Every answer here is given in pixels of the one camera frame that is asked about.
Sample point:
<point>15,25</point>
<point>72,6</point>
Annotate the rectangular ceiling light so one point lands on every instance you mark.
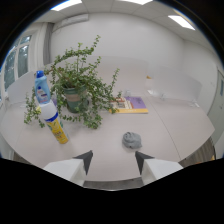
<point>137,1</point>
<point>181,21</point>
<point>66,4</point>

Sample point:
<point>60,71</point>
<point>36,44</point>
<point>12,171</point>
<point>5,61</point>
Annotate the purple yellow book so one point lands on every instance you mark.
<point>132,105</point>

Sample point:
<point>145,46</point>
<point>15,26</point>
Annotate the grey crumpled cloth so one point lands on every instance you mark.
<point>132,140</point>

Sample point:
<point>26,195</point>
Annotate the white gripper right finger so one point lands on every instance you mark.
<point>156,168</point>

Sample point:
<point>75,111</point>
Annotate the green plant pot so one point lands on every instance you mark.
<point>74,96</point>

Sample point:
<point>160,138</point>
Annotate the green leafy plant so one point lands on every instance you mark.
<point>83,80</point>

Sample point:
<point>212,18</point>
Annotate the frosted desk divider panel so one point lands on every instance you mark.
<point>113,75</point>
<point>173,83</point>
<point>21,89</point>

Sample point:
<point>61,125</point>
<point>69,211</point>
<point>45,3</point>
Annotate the yellow white spray bottle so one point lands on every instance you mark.
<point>55,124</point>

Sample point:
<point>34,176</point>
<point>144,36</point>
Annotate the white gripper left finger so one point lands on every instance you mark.
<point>71,166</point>

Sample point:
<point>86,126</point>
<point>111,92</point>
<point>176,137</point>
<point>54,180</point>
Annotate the wall air conditioner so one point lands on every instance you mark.
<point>71,21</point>

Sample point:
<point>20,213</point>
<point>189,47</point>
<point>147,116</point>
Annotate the window with dark frame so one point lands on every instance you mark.
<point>16,63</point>

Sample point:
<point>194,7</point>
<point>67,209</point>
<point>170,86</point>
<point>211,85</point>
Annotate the blue capped white bottle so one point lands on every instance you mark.
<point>42,89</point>

